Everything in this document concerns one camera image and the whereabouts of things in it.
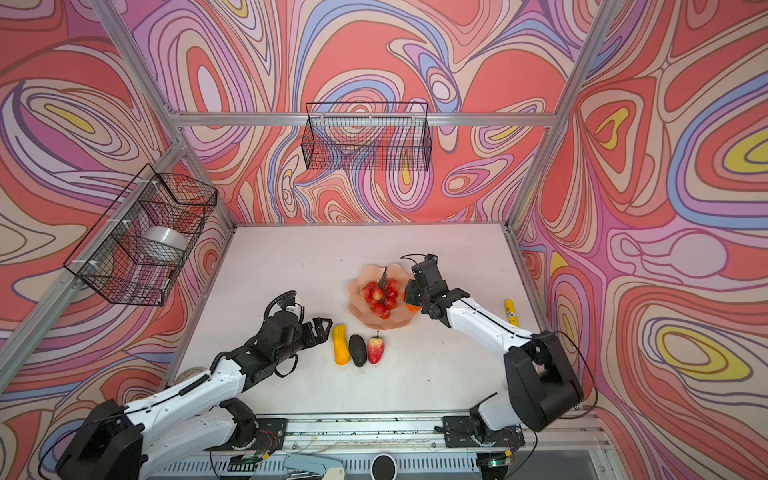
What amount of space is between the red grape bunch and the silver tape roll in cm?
50

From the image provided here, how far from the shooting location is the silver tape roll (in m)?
0.71

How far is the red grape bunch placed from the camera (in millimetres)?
902
